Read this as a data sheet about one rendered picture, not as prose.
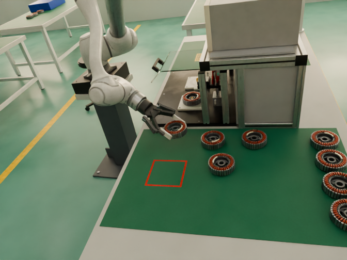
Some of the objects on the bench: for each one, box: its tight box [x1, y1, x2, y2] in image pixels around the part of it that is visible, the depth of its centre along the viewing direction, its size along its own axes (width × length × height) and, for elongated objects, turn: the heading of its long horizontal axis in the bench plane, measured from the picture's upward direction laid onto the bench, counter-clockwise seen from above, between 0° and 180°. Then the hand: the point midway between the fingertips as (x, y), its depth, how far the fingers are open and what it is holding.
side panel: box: [237, 66, 307, 128], centre depth 132 cm, size 28×3×32 cm, turn 91°
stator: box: [242, 129, 267, 149], centre depth 132 cm, size 11×11×4 cm
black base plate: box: [149, 69, 236, 127], centre depth 176 cm, size 47×64×2 cm
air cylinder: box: [213, 91, 222, 106], centre depth 161 cm, size 5×8×6 cm
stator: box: [208, 153, 235, 176], centre depth 123 cm, size 11×11×4 cm
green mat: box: [100, 128, 347, 248], centre depth 121 cm, size 94×61×1 cm, turn 91°
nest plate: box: [178, 95, 202, 111], centre depth 166 cm, size 15×15×1 cm
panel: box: [234, 69, 239, 124], centre depth 160 cm, size 1×66×30 cm, turn 1°
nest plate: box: [185, 76, 211, 89], centre depth 184 cm, size 15×15×1 cm
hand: (174, 128), depth 139 cm, fingers closed on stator, 11 cm apart
